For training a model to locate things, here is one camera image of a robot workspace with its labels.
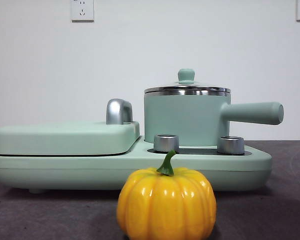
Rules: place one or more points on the glass lid with mint knob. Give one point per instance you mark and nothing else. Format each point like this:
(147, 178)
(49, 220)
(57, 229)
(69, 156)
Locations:
(186, 75)

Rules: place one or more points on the yellow toy pumpkin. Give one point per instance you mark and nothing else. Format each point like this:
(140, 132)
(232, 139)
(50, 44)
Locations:
(165, 200)

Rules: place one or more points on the mint green steamer pot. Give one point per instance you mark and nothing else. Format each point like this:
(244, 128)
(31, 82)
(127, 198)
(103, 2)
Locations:
(185, 117)

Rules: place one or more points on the silver control knob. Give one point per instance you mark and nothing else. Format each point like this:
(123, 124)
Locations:
(230, 145)
(163, 143)

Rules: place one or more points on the mint green hinged grill cover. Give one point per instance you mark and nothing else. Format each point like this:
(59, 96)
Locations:
(65, 137)

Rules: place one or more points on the mint green breakfast maker base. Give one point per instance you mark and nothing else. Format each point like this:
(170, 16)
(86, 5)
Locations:
(65, 170)

